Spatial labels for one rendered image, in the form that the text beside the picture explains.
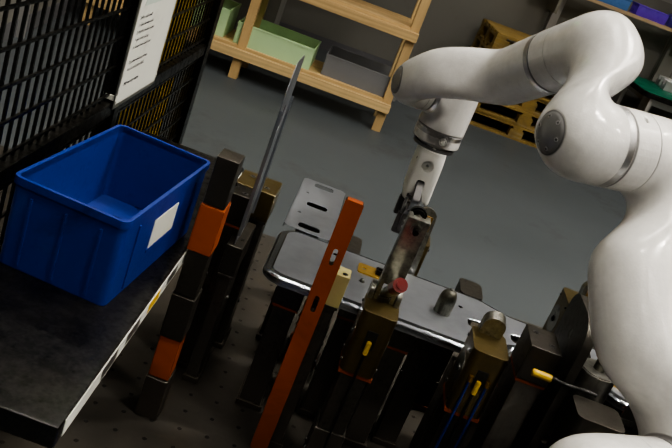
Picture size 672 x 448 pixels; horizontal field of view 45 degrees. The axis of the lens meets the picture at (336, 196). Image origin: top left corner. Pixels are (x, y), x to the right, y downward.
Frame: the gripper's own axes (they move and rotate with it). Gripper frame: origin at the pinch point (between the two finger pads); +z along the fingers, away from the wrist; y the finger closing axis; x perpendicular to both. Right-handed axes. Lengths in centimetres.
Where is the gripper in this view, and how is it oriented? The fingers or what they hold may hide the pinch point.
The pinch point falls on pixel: (401, 219)
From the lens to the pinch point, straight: 147.4
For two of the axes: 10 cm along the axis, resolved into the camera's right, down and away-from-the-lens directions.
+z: -3.4, 8.7, 3.5
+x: -9.3, -3.6, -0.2
